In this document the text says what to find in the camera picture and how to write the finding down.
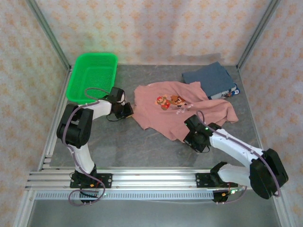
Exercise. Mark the white cloth garment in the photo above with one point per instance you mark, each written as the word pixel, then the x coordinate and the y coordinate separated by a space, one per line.
pixel 170 113

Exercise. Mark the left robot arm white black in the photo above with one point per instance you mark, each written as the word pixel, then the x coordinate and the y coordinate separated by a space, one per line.
pixel 81 153

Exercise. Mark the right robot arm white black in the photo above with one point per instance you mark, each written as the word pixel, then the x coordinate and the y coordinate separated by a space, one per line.
pixel 233 144

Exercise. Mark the green plastic basket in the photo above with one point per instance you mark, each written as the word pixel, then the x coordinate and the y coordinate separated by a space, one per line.
pixel 94 75

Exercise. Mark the folded blue t-shirt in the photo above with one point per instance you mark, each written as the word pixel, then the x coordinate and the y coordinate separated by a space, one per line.
pixel 210 78

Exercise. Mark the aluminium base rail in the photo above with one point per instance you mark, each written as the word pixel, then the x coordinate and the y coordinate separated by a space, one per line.
pixel 151 176

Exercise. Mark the aluminium side rail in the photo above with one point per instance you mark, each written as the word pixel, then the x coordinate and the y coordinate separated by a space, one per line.
pixel 53 132

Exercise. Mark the aluminium frame post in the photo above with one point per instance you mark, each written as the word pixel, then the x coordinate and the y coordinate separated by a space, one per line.
pixel 256 35
pixel 49 35

